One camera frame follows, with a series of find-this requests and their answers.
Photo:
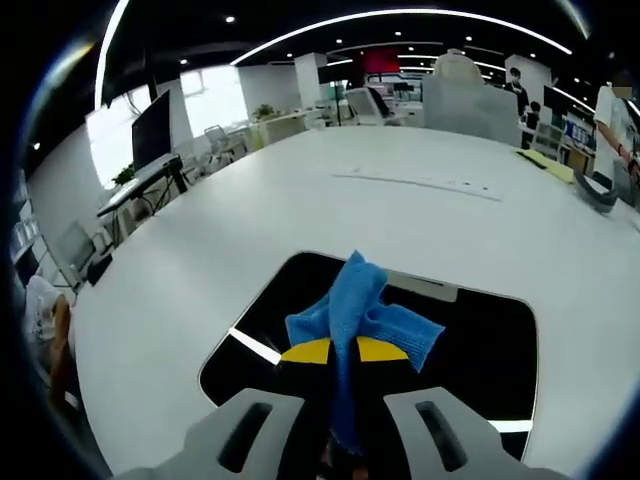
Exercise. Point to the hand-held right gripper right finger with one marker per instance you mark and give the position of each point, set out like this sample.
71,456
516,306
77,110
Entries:
380,375

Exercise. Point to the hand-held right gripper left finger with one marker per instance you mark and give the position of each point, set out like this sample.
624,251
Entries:
300,380

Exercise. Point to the blue cleaning cloth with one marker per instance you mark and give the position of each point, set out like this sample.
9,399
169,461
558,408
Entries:
360,295

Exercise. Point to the white low cabinet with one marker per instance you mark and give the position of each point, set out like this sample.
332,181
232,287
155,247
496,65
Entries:
277,131

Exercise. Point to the white desk with black legs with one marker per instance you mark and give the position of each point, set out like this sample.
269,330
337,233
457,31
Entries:
135,185

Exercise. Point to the yellow paper pad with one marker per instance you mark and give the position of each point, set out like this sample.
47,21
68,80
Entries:
545,165

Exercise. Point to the green potted plant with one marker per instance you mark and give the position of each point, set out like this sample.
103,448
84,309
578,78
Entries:
263,112
123,176

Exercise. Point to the white tilted display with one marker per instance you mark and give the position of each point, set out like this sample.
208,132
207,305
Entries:
367,105

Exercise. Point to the grey mesh chair back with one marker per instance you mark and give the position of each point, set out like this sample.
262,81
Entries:
470,112

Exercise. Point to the grey and black curved object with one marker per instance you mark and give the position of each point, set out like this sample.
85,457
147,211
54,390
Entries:
595,197

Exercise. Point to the white mesh office chair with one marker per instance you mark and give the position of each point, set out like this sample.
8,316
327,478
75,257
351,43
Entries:
547,140

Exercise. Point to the black desk monitor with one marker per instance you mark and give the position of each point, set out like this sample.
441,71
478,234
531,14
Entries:
152,130

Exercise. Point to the beige garment on stand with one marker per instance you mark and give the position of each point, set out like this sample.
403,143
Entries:
457,67

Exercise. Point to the black hanging screen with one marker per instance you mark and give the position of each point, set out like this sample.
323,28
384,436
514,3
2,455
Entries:
125,85

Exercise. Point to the red wall screen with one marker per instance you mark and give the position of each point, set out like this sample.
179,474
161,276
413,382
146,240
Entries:
382,61

